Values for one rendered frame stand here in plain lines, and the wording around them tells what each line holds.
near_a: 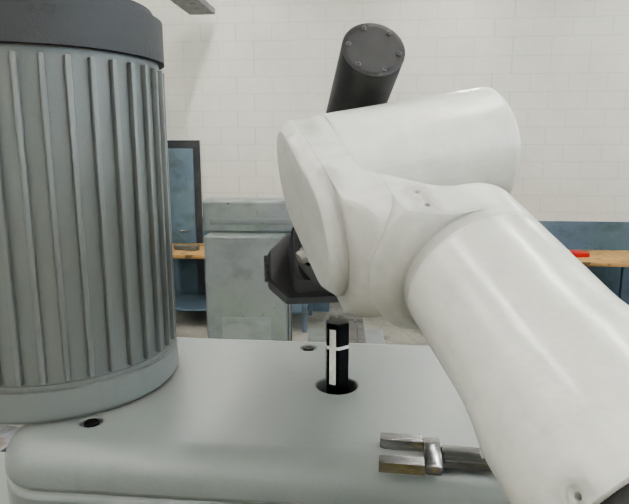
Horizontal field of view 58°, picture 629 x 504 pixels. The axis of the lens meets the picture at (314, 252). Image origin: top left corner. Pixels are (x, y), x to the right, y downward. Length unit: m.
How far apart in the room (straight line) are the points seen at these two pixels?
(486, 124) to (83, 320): 0.32
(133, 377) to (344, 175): 0.31
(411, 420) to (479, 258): 0.27
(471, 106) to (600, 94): 7.17
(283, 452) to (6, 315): 0.23
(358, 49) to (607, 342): 0.20
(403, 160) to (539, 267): 0.11
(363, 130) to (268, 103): 6.81
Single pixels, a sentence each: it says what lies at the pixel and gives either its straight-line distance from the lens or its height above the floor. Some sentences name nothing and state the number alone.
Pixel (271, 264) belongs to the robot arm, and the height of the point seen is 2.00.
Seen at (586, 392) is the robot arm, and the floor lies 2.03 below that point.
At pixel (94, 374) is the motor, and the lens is 0.48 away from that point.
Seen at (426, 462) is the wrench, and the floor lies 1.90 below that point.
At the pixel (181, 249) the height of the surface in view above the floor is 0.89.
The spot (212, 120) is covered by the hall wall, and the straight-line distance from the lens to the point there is 7.23.
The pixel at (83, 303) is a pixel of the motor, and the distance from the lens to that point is 0.47.
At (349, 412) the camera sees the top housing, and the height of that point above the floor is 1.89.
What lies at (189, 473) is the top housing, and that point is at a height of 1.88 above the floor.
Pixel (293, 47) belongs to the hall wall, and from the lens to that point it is 7.12.
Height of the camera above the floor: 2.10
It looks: 11 degrees down
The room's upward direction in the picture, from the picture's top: straight up
